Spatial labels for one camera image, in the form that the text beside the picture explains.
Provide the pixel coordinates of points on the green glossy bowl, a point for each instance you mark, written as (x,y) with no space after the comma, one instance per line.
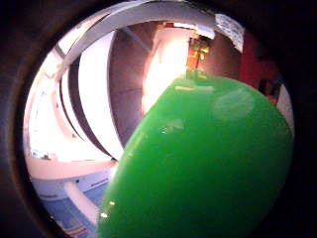
(204,158)

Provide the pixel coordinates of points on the red cabinet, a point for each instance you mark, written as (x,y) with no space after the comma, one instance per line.
(256,71)

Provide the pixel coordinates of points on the white paper sheet with print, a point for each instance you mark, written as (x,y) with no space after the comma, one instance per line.
(231,29)

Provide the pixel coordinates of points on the white pipe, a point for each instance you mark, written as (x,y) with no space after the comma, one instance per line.
(81,203)

